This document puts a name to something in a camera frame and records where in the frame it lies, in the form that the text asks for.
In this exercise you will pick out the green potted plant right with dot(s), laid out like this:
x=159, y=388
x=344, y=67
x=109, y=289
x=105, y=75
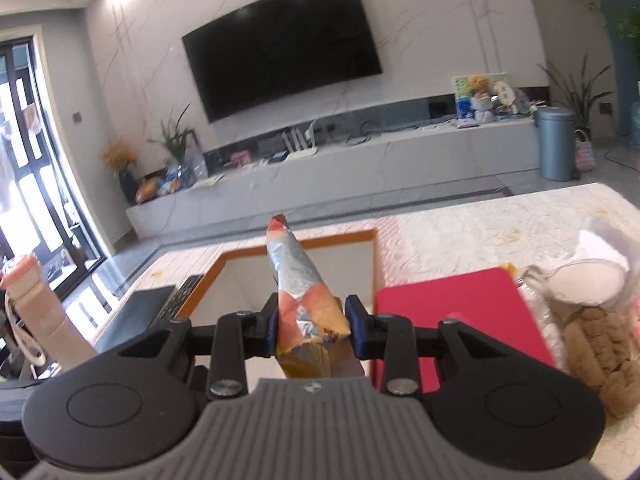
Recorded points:
x=579, y=94

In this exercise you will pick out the grey blue trash bin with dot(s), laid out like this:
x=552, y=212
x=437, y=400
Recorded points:
x=556, y=133

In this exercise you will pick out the dried yellow flowers vase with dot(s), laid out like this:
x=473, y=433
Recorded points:
x=119, y=157

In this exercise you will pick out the pink beige bag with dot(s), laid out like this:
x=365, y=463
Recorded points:
x=41, y=328

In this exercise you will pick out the teddy bear display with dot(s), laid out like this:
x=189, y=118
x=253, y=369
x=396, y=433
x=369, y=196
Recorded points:
x=484, y=97

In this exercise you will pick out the green plant left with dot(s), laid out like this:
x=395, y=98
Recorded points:
x=175, y=137

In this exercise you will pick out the red flat mat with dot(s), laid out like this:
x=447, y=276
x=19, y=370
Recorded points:
x=486, y=300

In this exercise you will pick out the white wifi router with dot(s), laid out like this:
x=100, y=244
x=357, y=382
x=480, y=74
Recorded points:
x=300, y=144

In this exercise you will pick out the black tablet device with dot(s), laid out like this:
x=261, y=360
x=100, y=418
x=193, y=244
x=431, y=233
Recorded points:
x=134, y=317

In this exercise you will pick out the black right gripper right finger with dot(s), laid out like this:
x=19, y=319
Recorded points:
x=464, y=358

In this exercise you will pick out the brown plush toy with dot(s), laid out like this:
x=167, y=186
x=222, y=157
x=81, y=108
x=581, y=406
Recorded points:
x=598, y=353

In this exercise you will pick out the white marble tv console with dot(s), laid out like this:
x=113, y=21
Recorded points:
x=387, y=163

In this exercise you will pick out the woven checkered basket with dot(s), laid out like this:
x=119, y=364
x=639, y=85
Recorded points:
x=584, y=156

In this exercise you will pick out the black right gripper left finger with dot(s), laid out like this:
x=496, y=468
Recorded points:
x=210, y=359

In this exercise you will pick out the black wall television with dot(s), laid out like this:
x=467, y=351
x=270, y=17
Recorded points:
x=271, y=49

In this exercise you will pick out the silver orange snack packet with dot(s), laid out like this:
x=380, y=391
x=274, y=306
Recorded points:
x=313, y=332

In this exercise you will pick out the black remote control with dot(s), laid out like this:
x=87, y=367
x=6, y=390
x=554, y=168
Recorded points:
x=178, y=298

